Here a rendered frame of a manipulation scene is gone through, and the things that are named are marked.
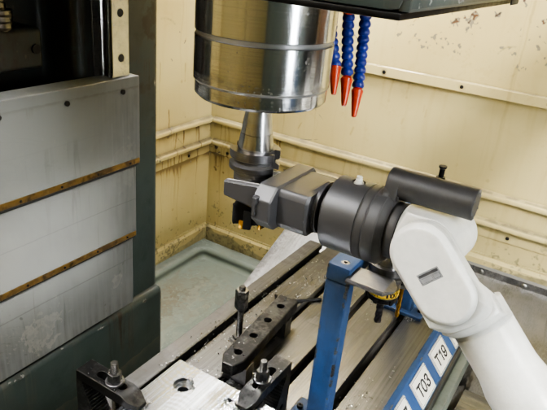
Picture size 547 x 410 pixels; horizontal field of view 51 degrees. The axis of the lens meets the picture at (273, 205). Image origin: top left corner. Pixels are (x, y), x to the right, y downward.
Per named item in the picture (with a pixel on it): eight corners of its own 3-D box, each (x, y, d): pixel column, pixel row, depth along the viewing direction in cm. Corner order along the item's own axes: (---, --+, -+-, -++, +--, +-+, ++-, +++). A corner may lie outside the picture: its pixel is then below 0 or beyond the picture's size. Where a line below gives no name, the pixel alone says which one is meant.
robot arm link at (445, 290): (404, 224, 67) (463, 326, 66) (376, 240, 60) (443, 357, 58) (452, 198, 64) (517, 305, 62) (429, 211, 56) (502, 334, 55)
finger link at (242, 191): (227, 173, 72) (269, 186, 69) (226, 197, 73) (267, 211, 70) (220, 176, 71) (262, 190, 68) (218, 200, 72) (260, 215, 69)
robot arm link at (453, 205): (377, 243, 73) (466, 274, 67) (342, 265, 64) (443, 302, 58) (397, 156, 69) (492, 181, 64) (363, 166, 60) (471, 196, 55)
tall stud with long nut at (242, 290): (247, 337, 123) (251, 285, 117) (240, 343, 121) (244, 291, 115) (237, 332, 124) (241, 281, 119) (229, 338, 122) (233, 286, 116)
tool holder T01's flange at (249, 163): (244, 154, 76) (246, 136, 75) (286, 164, 74) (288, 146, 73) (220, 167, 71) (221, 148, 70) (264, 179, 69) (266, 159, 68)
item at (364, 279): (401, 285, 88) (402, 281, 88) (388, 301, 84) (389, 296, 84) (360, 270, 92) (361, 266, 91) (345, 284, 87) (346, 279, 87)
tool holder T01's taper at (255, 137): (247, 139, 74) (251, 87, 71) (279, 146, 72) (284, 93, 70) (230, 148, 70) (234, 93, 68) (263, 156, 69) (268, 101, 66)
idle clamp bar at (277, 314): (295, 325, 128) (298, 301, 126) (236, 396, 107) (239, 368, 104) (275, 318, 130) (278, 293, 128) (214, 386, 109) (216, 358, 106)
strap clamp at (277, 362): (286, 408, 105) (295, 342, 99) (245, 455, 95) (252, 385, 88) (271, 400, 106) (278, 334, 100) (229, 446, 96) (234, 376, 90)
